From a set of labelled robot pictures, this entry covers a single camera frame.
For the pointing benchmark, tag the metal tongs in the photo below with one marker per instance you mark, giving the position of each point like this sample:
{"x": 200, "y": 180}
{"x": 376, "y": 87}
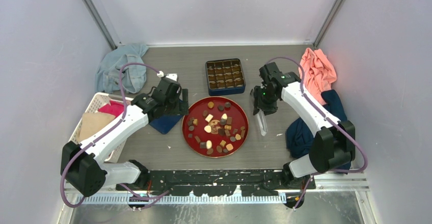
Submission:
{"x": 258, "y": 114}

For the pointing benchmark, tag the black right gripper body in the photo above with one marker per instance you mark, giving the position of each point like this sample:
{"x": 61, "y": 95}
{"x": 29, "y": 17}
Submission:
{"x": 263, "y": 100}

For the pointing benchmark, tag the tan cloth in basket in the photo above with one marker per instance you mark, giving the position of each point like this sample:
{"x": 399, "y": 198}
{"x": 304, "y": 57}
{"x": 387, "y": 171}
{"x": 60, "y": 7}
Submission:
{"x": 93, "y": 123}

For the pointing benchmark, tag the white rectangular chocolate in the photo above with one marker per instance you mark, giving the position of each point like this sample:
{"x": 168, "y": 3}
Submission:
{"x": 209, "y": 118}

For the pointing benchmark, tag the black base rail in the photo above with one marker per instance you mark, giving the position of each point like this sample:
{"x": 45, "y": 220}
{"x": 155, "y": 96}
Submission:
{"x": 217, "y": 183}

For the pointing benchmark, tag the white oval chocolate bottom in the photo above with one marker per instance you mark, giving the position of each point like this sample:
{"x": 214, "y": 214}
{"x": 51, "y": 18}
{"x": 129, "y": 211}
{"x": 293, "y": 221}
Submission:
{"x": 208, "y": 144}

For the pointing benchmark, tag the magenta cloth in basket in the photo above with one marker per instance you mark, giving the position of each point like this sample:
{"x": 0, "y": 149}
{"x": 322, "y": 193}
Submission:
{"x": 113, "y": 108}

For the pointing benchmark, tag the blue chocolate box with dividers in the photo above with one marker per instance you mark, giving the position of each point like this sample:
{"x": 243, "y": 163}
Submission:
{"x": 225, "y": 77}

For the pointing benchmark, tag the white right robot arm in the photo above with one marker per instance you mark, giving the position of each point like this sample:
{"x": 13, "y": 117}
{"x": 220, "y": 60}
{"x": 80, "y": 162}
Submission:
{"x": 332, "y": 145}

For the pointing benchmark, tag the white cone chocolate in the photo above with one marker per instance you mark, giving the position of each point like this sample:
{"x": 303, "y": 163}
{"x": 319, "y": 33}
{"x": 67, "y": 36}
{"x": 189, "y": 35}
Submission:
{"x": 224, "y": 116}

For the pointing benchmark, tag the blue box lid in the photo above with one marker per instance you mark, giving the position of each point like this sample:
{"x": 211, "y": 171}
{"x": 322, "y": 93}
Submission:
{"x": 163, "y": 117}

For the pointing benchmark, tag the red round tray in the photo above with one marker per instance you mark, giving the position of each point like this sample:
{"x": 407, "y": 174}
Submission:
{"x": 234, "y": 130}

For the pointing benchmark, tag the caramel cube chocolate bottom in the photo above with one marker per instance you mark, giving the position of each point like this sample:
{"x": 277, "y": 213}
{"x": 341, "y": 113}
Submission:
{"x": 229, "y": 147}

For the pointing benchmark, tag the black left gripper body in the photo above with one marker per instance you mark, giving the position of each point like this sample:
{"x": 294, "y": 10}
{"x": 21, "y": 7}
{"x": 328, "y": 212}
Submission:
{"x": 172, "y": 105}

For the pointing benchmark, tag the light blue cloth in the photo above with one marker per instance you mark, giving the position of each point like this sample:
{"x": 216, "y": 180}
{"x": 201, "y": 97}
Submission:
{"x": 122, "y": 66}

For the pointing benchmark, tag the pink cloth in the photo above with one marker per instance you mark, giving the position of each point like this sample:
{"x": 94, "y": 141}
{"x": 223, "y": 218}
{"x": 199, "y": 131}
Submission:
{"x": 319, "y": 75}

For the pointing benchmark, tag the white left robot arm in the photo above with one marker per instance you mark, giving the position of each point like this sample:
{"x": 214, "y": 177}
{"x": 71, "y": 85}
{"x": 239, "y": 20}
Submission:
{"x": 83, "y": 165}

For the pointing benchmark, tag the dark navy cloth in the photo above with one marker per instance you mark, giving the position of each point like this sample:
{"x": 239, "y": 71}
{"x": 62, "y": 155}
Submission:
{"x": 298, "y": 136}

